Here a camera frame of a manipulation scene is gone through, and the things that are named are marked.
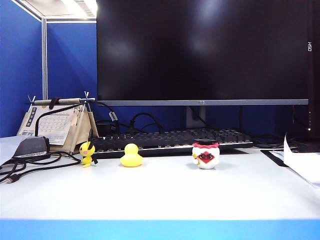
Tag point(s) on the black monitor with HSD logo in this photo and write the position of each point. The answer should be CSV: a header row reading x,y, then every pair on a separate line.
x,y
314,75

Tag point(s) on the silver partition post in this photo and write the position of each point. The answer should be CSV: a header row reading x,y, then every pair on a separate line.
x,y
44,60

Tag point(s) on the grey monitor stand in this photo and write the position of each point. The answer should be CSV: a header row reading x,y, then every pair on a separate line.
x,y
196,116

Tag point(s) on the small black box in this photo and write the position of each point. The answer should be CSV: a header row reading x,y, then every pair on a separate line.
x,y
105,128

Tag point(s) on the yellow rubber duck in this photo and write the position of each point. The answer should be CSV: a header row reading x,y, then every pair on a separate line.
x,y
131,157

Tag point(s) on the white doll with red hat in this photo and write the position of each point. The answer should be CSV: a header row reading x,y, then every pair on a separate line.
x,y
206,157

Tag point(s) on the yellow Pichu figure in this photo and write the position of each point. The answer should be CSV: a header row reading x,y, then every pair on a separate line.
x,y
87,153

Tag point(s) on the black power adapter box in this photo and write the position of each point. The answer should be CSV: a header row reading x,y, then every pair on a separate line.
x,y
31,147

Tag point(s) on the folded white paper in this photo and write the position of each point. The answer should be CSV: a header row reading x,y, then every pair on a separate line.
x,y
297,160

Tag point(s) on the beige tent-shaped desk calendar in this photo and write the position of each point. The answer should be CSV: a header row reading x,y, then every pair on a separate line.
x,y
57,125

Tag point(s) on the large black computer monitor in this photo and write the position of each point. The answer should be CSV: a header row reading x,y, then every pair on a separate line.
x,y
200,50

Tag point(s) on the black mechanical keyboard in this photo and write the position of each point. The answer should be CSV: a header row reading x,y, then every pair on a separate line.
x,y
170,140

